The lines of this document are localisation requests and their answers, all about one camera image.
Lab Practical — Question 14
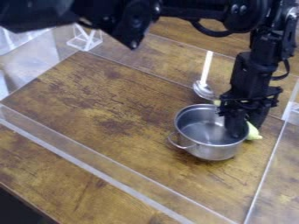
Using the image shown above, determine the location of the green spoon handle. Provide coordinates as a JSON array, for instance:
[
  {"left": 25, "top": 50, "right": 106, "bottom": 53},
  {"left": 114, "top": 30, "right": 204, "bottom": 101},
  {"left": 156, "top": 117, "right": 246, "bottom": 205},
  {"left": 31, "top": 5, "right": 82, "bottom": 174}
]
[{"left": 210, "top": 99, "right": 264, "bottom": 142}]

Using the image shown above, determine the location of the clear acrylic triangle stand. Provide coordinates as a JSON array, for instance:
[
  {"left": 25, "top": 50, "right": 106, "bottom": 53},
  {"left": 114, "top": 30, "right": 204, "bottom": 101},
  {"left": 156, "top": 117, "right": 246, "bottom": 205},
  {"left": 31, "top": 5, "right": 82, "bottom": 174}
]
[{"left": 66, "top": 24, "right": 102, "bottom": 52}]

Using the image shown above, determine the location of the clear acrylic front barrier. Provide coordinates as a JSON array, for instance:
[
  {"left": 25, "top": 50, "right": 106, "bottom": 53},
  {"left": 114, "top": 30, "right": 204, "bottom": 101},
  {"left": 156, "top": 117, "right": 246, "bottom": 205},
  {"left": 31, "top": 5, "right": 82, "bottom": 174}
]
[{"left": 0, "top": 104, "right": 237, "bottom": 224}]

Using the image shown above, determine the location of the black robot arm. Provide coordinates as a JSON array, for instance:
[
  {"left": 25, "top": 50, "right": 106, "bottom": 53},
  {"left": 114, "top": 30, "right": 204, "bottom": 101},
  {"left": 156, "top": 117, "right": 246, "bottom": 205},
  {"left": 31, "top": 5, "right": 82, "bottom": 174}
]
[{"left": 0, "top": 0, "right": 299, "bottom": 137}]

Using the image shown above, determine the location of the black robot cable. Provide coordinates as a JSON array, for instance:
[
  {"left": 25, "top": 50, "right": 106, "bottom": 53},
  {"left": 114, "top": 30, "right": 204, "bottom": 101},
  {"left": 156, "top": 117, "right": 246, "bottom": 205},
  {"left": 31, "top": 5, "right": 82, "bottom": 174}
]
[{"left": 190, "top": 18, "right": 234, "bottom": 39}]

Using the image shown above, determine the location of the stainless steel pot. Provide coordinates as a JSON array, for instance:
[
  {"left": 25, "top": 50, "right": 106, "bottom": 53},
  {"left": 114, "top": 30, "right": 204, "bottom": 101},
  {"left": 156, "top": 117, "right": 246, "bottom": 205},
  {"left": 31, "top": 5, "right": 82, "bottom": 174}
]
[{"left": 166, "top": 104, "right": 248, "bottom": 161}]

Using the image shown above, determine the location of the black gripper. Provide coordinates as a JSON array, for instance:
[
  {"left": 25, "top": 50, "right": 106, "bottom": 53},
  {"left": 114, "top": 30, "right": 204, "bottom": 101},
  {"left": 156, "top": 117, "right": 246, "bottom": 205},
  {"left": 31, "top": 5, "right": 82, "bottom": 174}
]
[{"left": 218, "top": 52, "right": 281, "bottom": 138}]

